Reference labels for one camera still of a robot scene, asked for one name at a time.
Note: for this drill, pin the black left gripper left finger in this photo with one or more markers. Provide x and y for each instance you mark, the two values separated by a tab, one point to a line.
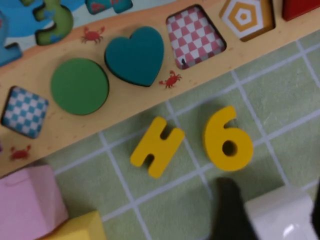
227	212

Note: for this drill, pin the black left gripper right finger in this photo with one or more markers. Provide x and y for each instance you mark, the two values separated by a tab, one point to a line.
317	212

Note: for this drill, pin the yellow wooden number six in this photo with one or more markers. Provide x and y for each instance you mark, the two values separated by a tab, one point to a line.
217	140

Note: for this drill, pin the wooden number shape puzzle board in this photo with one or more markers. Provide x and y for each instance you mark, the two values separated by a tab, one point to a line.
112	117

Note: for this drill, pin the teal wooden heart piece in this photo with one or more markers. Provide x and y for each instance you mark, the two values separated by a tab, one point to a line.
135	57

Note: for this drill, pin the green wooden circle piece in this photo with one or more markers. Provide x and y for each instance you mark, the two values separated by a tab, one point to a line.
80	86

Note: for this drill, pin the red wooden triangle piece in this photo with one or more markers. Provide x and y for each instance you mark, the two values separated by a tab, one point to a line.
302	8

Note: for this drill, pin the white cube plug adapter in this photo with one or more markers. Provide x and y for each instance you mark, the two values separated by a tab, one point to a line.
275	215

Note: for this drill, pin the green grid pattern table mat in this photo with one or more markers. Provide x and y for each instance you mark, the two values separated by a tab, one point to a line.
175	200

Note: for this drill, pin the yellow wooden equals sign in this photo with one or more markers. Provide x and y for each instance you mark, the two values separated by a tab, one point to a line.
156	147

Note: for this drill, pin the yellow cube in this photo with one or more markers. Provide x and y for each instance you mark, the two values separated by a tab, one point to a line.
82	227

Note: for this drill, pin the light pink cube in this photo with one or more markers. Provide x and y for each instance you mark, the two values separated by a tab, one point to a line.
27	200

